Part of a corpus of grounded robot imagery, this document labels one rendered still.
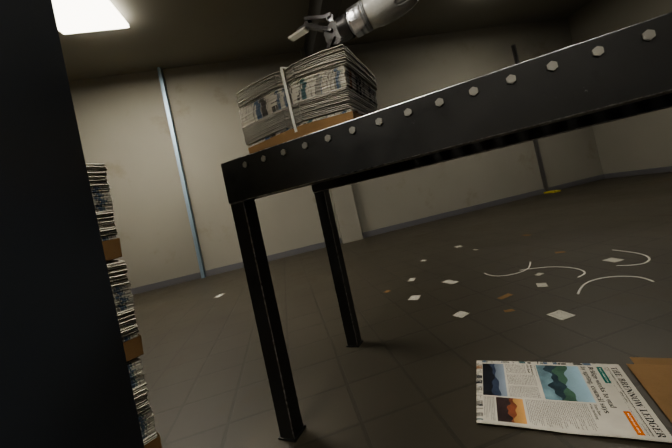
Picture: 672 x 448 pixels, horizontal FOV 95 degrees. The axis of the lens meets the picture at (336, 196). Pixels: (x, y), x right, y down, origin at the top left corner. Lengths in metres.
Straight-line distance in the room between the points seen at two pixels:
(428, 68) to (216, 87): 3.25
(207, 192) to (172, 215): 0.54
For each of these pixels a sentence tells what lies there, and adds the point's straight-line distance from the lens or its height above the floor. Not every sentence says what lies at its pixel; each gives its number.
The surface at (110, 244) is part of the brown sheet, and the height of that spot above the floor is 0.64.
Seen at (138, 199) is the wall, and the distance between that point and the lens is 4.86.
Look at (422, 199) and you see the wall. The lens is 4.95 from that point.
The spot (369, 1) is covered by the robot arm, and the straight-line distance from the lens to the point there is 1.05.
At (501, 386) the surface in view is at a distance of 1.13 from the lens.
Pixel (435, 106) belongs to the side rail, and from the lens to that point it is 0.69.
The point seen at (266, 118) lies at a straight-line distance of 0.98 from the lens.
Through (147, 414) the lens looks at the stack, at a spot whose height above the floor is 0.25.
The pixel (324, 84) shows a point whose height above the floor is 0.95.
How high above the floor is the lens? 0.62
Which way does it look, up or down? 1 degrees up
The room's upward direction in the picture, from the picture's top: 12 degrees counter-clockwise
